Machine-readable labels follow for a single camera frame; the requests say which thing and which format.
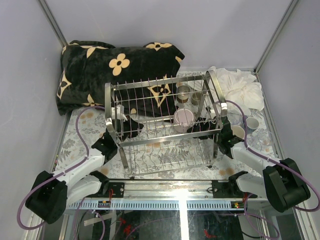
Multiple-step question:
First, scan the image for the clear faceted glass cup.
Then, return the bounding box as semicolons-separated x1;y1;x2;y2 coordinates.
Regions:
227;112;244;126

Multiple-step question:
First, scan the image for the clear glass tumbler front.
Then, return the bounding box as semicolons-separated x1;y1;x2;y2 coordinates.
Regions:
256;130;274;153

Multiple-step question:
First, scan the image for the left aluminium frame post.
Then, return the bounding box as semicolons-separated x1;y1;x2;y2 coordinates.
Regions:
37;0;68;47

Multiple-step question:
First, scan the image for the aluminium frame post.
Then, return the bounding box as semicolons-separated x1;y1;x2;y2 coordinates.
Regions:
37;0;68;47
253;0;301;73

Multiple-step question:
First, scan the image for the grey textured coffee mug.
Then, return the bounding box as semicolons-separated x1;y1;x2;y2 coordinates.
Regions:
245;117;260;133

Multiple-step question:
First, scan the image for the white crumpled cloth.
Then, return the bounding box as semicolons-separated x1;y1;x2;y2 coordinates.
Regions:
209;66;265;116

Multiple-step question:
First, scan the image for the stainless steel dish rack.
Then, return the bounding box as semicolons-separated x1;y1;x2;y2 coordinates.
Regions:
104;70;228;177

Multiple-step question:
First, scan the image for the right aluminium frame post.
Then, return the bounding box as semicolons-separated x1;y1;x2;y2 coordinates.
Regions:
253;0;301;73

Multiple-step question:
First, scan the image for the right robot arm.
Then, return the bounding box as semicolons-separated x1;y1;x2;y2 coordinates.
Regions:
187;117;311;213

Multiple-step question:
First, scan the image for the light blue mug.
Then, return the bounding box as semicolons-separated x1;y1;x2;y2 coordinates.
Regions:
231;125;246;140

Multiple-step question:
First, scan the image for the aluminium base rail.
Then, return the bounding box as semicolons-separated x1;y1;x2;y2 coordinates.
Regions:
62;177;268;212

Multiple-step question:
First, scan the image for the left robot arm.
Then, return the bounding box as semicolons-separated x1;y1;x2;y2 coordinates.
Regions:
25;131;118;224

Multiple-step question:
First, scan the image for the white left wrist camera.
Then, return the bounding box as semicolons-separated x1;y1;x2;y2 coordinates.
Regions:
111;104;128;122

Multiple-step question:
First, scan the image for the black floral plush blanket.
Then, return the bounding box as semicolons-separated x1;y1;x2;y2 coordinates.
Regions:
55;40;185;117

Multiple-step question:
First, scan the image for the olive beige mug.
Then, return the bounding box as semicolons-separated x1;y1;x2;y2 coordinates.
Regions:
191;92;202;106

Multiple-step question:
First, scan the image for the floral patterned table mat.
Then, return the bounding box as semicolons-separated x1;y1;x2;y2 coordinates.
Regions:
53;69;283;181

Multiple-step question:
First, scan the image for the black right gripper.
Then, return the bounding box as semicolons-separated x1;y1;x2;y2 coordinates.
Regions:
186;117;221;143

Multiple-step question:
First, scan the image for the pink mug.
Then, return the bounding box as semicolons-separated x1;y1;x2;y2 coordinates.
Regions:
173;108;196;133

